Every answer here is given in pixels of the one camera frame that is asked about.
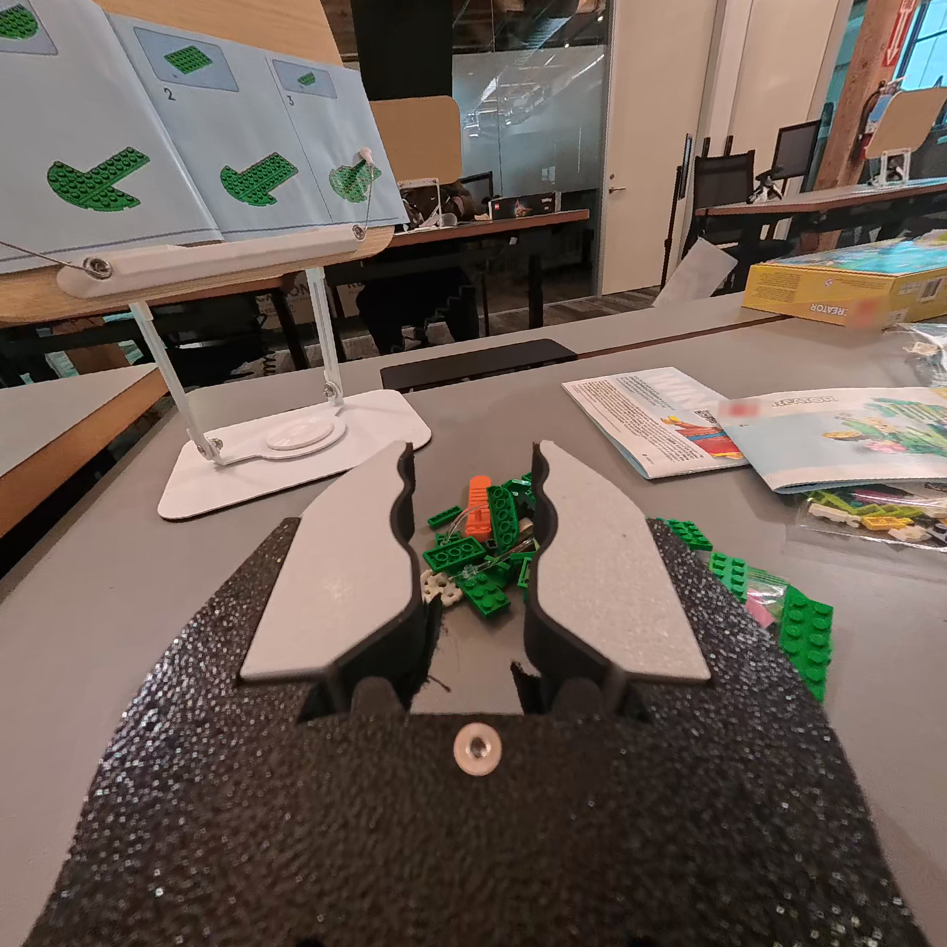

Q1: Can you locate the open instruction booklet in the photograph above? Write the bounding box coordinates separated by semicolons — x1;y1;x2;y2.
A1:
0;0;409;275

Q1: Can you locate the orange brick separator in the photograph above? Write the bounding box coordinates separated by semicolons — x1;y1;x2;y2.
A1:
466;473;494;538

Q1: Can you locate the bag of blue pieces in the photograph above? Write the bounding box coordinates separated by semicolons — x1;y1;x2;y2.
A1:
884;322;947;387

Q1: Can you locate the grey wood-edged desk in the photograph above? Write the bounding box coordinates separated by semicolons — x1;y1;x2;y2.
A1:
0;364;171;541

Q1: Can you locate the white door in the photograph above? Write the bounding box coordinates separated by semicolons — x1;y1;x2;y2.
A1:
601;0;729;297

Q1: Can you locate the black mesh office chair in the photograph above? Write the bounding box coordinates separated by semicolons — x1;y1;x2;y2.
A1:
679;148;787;293

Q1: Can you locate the bag of lime pink pieces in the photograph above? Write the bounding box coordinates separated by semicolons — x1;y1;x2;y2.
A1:
795;484;947;553

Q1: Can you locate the pile of lego pieces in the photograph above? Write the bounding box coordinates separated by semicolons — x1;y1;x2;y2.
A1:
422;473;835;704

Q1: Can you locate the closed instruction booklet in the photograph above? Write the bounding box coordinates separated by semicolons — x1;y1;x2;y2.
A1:
718;387;947;495

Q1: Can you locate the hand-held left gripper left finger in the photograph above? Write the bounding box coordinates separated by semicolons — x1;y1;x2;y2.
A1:
240;441;434;713

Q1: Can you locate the wooden book stand white base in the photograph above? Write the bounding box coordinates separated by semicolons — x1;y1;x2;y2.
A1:
864;89;947;187

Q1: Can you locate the white paper sheet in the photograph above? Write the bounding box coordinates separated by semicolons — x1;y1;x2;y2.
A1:
655;238;739;308

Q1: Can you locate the yellow lego box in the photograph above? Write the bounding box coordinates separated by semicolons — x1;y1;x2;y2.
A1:
742;229;947;330

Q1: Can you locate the red fire extinguisher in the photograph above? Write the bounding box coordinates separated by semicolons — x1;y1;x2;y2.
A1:
858;80;905;160

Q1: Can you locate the dark wood-topped desk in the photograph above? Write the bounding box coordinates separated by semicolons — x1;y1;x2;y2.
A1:
326;209;590;330

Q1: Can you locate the long wooden desk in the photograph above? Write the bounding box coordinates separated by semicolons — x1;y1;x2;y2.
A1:
695;178;947;253

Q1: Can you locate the dark lego box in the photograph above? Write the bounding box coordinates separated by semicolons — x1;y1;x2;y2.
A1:
488;191;560;220

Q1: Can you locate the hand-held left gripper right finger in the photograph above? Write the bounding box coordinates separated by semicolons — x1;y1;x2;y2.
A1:
520;440;713;716

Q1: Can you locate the wooden desk divider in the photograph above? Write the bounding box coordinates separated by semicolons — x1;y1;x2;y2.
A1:
370;95;463;184

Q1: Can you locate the folded paper leaflet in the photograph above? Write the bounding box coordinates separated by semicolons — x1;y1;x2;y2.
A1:
562;366;750;480

